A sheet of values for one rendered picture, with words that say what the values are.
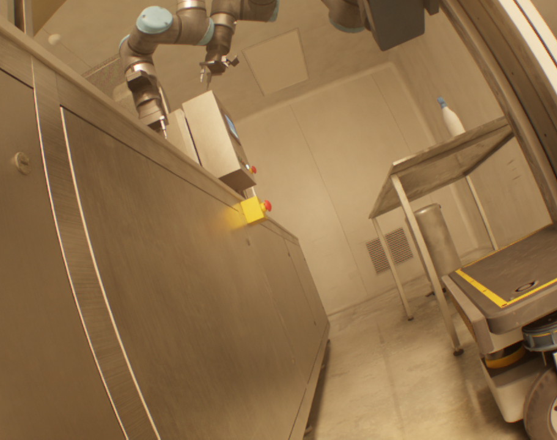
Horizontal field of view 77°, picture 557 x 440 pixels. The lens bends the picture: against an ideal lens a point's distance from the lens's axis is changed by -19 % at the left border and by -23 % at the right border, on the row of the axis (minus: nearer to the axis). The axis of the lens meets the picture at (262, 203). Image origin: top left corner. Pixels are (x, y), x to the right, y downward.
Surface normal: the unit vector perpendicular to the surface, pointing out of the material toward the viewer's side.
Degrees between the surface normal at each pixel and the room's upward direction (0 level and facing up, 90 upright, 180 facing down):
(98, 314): 90
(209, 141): 90
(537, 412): 87
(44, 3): 114
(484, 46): 90
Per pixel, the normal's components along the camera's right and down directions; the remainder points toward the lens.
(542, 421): -0.28, -0.10
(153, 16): 0.47, -0.37
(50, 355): 0.92, -0.38
